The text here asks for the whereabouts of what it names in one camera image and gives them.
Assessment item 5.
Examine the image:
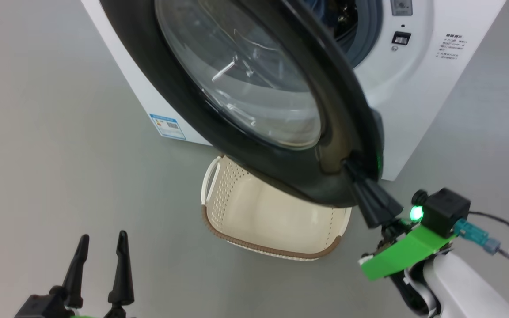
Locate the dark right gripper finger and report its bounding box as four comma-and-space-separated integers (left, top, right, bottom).
360, 174, 405, 222
344, 159, 392, 229

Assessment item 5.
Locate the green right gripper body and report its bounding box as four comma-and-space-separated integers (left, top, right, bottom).
359, 205, 456, 317

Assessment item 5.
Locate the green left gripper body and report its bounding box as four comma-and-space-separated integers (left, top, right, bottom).
71, 304, 136, 318

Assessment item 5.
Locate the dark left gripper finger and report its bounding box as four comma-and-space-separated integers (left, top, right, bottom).
107, 230, 135, 307
50, 234, 91, 309

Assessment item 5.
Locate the black round washer door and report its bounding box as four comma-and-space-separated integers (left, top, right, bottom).
99, 0, 386, 208

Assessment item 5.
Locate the cream perforated laundry basket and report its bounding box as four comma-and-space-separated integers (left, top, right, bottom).
200, 154, 353, 262

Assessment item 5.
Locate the white washing machine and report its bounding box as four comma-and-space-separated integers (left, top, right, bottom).
80, 0, 507, 182

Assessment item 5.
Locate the black door latch socket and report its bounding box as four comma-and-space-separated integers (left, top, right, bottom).
391, 30, 412, 46

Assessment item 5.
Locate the grey rubber door gasket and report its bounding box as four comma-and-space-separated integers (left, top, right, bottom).
323, 0, 384, 69

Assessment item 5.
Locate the blue energy label sticker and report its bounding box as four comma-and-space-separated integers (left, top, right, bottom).
149, 113, 187, 141

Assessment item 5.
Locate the steel washer drum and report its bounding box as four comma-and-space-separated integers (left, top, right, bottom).
335, 0, 360, 45

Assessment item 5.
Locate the grey warning sticker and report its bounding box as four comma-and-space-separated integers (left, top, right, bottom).
390, 0, 414, 17

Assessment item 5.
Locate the teal right camera connector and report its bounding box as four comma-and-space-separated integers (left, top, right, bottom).
453, 218, 501, 255

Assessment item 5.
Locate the black right camera cable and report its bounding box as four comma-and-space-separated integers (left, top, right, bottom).
468, 211, 509, 318

